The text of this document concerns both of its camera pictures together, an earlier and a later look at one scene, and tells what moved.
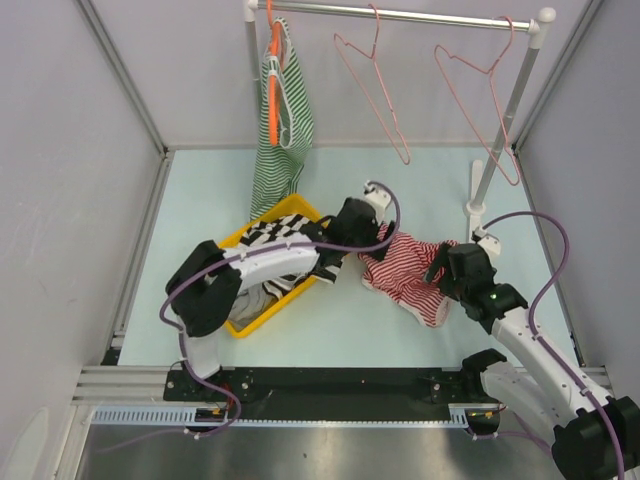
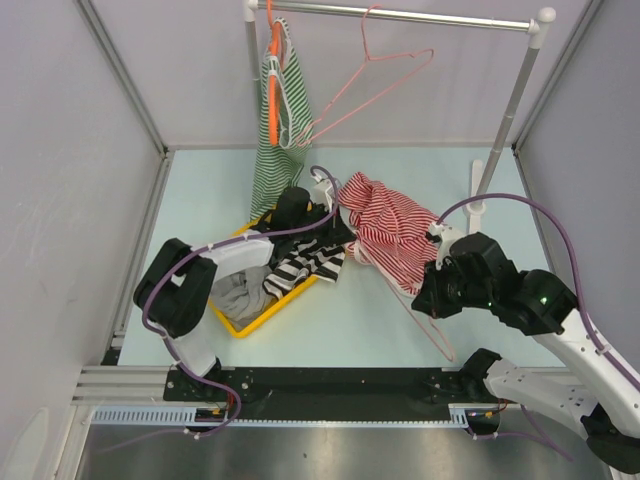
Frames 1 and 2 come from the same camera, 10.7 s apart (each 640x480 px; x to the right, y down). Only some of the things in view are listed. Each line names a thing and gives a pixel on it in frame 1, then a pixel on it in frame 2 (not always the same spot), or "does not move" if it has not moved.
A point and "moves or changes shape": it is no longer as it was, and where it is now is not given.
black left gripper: x=374 y=228 → x=317 y=208
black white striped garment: x=327 y=265 does not move
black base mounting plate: x=325 y=394 does not move
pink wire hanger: x=505 y=130 → x=415 y=312
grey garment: x=250 y=303 does not move
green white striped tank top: x=279 y=169 does not move
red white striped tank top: x=402 y=277 moves or changes shape
